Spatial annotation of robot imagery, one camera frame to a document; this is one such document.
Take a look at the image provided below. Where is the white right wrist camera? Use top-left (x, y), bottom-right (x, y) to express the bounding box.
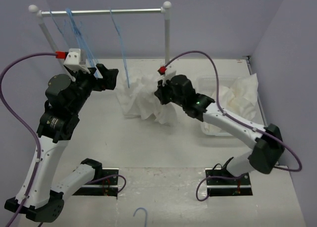
top-left (162, 68), bottom-right (176, 86)

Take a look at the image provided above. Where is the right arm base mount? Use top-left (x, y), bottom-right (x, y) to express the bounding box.
top-left (195, 164), bottom-right (253, 202)

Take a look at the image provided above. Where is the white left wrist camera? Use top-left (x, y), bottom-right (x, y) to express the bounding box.
top-left (63, 48), bottom-right (91, 74)

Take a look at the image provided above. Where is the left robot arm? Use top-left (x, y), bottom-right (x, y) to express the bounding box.
top-left (4, 64), bottom-right (119, 223)

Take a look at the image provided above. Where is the clear plastic bin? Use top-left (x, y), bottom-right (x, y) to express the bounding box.
top-left (197, 75), bottom-right (260, 137)

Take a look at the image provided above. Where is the white clothes rack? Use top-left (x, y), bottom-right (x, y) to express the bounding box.
top-left (28, 1), bottom-right (171, 62)

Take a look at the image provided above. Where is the blue empty hangers bundle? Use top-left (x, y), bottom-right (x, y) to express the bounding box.
top-left (65, 8), bottom-right (98, 68)

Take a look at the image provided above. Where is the blue hanger hook foreground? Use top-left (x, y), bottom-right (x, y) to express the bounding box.
top-left (133, 207), bottom-right (149, 227)

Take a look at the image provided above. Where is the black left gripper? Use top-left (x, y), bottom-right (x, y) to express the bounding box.
top-left (68, 62), bottom-right (118, 113)

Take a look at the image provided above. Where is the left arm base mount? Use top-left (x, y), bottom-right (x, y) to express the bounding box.
top-left (73, 167), bottom-right (127, 197)

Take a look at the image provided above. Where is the white skirt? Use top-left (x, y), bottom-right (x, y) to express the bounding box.
top-left (115, 68), bottom-right (177, 126)

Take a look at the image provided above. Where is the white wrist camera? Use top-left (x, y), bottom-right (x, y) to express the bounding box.
top-left (63, 48), bottom-right (91, 74)
top-left (162, 68), bottom-right (176, 86)

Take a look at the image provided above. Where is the blue single hanger far left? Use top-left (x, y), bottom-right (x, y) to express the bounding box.
top-left (49, 9), bottom-right (64, 36)

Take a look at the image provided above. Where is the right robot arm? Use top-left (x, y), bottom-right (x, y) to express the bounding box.
top-left (155, 75), bottom-right (284, 184)

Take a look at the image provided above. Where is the white cloth in bin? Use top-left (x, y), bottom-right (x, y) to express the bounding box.
top-left (196, 74), bottom-right (258, 121)

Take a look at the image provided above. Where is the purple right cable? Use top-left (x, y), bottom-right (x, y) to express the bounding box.
top-left (157, 50), bottom-right (303, 173)

